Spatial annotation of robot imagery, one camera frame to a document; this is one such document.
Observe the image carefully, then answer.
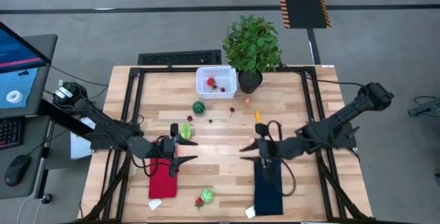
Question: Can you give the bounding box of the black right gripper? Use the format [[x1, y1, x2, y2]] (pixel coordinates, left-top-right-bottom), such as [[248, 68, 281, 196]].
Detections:
[[239, 123, 278, 170]]

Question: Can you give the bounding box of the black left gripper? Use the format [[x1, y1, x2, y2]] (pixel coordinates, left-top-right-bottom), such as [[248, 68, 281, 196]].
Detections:
[[151, 122, 199, 179]]

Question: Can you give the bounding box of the striped green toy watermelon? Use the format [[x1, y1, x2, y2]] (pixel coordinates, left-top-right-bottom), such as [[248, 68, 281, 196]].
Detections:
[[192, 100, 206, 115]]

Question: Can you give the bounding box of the folded red cloth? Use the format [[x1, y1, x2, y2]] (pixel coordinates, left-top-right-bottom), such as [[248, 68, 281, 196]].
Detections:
[[148, 140, 179, 200]]

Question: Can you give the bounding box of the folded dark blue cloth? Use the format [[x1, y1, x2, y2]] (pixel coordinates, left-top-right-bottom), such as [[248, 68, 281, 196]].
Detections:
[[253, 157, 284, 217]]

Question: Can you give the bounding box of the large green toy cabbage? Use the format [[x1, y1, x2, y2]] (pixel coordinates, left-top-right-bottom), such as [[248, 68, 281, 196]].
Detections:
[[200, 188, 215, 204]]

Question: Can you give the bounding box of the white perforated plastic basket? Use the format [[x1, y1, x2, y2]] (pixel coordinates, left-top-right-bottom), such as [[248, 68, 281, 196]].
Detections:
[[195, 65, 238, 100]]

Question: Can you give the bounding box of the black perforated floor grate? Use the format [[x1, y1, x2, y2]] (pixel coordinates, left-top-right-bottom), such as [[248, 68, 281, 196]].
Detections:
[[137, 49, 223, 66]]

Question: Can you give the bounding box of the white box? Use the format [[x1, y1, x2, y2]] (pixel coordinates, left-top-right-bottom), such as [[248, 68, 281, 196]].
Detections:
[[69, 115, 98, 160]]

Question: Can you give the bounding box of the green plant in black pot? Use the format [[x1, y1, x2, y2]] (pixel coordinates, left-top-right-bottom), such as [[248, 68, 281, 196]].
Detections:
[[221, 14, 283, 95]]

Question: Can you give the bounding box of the grey computer desk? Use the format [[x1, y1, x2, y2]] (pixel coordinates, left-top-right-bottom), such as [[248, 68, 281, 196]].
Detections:
[[0, 34, 58, 200]]

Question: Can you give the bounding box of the black orange striped floor mat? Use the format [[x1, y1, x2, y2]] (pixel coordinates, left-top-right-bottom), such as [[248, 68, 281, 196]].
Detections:
[[276, 0, 331, 30]]

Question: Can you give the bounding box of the black computer mouse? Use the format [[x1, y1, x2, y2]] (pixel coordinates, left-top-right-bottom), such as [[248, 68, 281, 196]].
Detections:
[[4, 154, 32, 188]]

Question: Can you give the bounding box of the black computer keyboard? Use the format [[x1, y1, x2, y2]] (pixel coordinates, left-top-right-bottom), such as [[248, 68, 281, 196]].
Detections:
[[0, 117, 22, 149]]

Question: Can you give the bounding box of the computer monitor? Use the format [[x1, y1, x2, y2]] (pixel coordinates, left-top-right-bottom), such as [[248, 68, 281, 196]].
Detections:
[[0, 21, 52, 110]]

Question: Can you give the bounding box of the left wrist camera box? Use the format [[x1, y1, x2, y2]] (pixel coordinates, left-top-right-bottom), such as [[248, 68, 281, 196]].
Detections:
[[160, 137, 175, 155]]

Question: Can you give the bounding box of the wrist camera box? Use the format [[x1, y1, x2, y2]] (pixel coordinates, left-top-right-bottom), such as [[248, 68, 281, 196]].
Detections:
[[160, 137, 175, 155], [265, 140, 278, 159]]

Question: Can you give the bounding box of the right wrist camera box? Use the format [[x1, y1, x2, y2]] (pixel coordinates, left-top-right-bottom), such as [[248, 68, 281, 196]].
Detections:
[[265, 140, 278, 159]]

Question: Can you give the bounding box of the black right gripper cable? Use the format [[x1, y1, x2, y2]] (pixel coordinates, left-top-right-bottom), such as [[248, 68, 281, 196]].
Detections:
[[267, 120, 297, 197]]

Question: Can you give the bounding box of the black aluminium table frame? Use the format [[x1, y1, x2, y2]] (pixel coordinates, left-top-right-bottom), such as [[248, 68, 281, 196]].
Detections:
[[80, 65, 375, 224]]

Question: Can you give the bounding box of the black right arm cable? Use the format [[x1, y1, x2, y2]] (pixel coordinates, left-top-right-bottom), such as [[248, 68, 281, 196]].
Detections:
[[280, 64, 367, 89]]

